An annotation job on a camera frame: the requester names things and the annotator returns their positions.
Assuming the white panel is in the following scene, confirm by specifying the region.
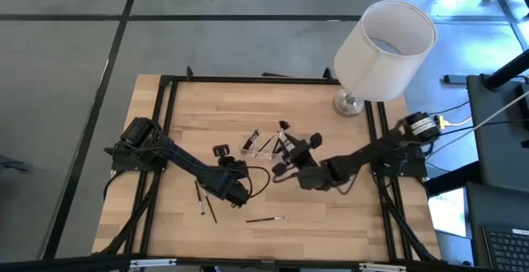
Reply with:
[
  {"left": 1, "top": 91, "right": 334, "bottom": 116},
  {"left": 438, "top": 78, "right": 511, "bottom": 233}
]
[{"left": 427, "top": 187, "right": 468, "bottom": 238}]

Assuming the black pole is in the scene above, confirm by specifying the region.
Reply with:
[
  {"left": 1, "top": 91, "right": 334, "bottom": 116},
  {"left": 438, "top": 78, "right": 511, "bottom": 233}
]
[{"left": 482, "top": 48, "right": 529, "bottom": 92}]

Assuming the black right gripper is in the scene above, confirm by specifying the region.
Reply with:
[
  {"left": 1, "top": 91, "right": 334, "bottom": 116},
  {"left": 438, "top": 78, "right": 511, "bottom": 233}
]
[{"left": 271, "top": 132, "right": 331, "bottom": 191}]

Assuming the dark grey desk panel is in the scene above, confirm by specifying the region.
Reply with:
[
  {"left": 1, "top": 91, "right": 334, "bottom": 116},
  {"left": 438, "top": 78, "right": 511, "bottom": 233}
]
[{"left": 465, "top": 73, "right": 529, "bottom": 193}]

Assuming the looped left gripper cable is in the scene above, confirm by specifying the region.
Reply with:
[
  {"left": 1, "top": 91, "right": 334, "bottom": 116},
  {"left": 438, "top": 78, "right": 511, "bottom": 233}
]
[{"left": 246, "top": 165, "right": 272, "bottom": 199}]

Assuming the black aluminium table frame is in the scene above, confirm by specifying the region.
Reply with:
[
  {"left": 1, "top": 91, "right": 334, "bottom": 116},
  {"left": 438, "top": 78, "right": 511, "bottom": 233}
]
[{"left": 98, "top": 65, "right": 446, "bottom": 265}]

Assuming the silver bracket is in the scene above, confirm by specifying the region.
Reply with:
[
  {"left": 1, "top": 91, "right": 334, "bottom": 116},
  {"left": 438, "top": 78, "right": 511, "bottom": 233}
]
[
  {"left": 129, "top": 258, "right": 178, "bottom": 270},
  {"left": 358, "top": 262, "right": 408, "bottom": 272}
]

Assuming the clear plastic brush organizer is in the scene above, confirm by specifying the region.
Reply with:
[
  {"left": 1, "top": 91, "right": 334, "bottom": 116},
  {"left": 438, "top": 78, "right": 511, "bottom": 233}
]
[{"left": 238, "top": 127, "right": 291, "bottom": 160}]

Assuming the dark laptop body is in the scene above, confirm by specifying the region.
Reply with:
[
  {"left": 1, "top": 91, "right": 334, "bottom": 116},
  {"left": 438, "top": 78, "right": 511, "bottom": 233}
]
[{"left": 465, "top": 180, "right": 529, "bottom": 272}]

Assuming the black keyboard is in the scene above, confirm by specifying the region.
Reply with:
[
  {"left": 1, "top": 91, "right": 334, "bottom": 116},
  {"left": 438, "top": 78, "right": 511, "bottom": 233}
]
[{"left": 482, "top": 226, "right": 529, "bottom": 272}]

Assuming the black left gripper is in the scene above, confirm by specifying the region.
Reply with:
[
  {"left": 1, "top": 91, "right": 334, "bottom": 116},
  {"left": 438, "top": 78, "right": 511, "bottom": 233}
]
[{"left": 212, "top": 143, "right": 251, "bottom": 208}]

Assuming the black crossbar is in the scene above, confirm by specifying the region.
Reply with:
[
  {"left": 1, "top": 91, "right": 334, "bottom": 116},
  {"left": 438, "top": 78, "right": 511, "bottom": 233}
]
[{"left": 0, "top": 254, "right": 529, "bottom": 272}]

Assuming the black floor cable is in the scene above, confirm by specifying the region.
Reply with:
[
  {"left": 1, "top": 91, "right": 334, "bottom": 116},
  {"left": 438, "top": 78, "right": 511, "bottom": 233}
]
[{"left": 429, "top": 100, "right": 472, "bottom": 116}]

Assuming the yellow connector with cable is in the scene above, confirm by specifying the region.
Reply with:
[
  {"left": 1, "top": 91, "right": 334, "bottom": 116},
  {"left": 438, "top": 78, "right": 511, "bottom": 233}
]
[{"left": 431, "top": 113, "right": 473, "bottom": 127}]

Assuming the white cable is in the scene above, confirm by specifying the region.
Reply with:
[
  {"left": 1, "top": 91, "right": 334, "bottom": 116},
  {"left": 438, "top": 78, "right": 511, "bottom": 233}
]
[{"left": 427, "top": 91, "right": 529, "bottom": 154}]

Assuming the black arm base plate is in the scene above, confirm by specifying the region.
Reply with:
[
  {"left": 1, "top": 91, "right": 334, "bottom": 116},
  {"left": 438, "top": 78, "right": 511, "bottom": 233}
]
[
  {"left": 105, "top": 146, "right": 169, "bottom": 172},
  {"left": 370, "top": 158, "right": 427, "bottom": 178}
]

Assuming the white shade table lamp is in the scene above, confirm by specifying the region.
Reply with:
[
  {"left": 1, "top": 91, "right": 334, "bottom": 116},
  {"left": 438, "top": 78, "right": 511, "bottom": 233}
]
[{"left": 332, "top": 0, "right": 438, "bottom": 118}]

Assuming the black diagonal beam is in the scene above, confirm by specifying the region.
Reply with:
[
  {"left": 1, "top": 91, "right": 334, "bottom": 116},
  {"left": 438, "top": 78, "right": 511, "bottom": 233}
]
[{"left": 425, "top": 160, "right": 483, "bottom": 197}]

